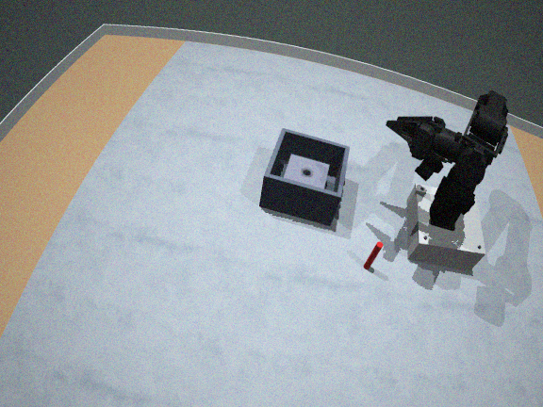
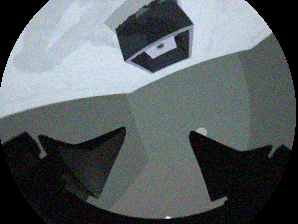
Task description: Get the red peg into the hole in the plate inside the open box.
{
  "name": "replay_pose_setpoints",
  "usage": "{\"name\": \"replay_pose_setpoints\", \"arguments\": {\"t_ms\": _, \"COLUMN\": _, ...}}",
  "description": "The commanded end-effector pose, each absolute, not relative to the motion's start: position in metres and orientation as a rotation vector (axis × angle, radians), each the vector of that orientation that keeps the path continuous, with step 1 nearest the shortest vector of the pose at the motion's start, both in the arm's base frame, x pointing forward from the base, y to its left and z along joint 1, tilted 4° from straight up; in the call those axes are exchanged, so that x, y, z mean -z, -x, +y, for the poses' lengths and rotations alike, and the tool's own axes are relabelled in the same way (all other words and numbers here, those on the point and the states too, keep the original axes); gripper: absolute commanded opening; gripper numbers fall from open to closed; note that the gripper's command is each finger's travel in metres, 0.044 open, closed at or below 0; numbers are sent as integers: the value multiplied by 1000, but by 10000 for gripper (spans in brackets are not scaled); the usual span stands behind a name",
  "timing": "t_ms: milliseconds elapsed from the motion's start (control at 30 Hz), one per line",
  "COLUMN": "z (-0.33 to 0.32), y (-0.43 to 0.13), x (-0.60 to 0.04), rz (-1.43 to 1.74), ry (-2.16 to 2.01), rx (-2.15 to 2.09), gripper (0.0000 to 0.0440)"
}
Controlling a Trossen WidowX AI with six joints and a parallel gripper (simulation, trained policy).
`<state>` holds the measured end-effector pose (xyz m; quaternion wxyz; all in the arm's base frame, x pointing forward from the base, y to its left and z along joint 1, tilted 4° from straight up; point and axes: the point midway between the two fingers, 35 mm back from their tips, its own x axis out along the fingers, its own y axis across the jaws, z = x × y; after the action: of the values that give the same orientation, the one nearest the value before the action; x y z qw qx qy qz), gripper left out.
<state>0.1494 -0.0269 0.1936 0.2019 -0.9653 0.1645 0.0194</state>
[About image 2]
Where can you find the black open box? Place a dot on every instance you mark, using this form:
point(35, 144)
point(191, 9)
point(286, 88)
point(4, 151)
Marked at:
point(165, 20)

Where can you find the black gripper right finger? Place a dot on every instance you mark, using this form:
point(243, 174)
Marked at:
point(221, 165)

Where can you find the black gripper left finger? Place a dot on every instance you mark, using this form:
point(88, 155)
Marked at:
point(89, 162)

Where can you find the light grey plate with hole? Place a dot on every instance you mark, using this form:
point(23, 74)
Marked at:
point(162, 47)

